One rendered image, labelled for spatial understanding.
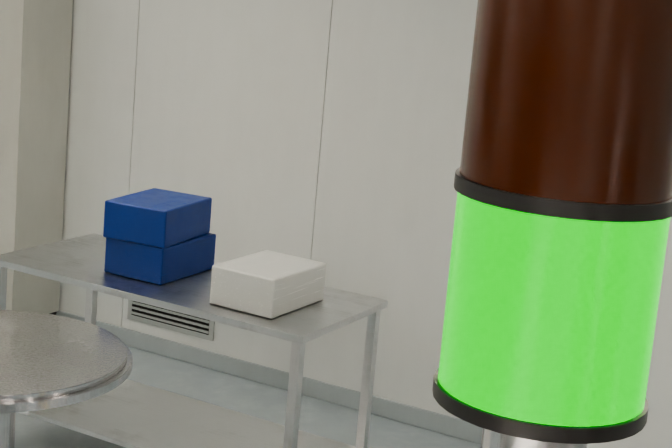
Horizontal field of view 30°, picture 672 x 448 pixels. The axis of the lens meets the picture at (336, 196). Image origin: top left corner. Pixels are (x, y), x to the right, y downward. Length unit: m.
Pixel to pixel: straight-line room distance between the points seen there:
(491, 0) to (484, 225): 0.05
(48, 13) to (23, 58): 0.31
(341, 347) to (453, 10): 1.85
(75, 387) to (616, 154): 3.78
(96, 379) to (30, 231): 3.34
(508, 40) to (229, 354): 6.74
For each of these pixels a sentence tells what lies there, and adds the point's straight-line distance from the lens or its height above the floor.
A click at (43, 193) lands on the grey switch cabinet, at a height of 0.84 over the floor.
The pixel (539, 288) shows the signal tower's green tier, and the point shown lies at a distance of 0.27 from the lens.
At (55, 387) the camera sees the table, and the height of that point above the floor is 0.93.
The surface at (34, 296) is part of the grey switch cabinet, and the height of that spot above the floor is 0.23.
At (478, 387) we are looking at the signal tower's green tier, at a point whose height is 2.21.
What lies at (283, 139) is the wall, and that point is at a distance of 6.59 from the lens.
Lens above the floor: 2.30
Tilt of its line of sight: 11 degrees down
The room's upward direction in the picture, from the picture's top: 5 degrees clockwise
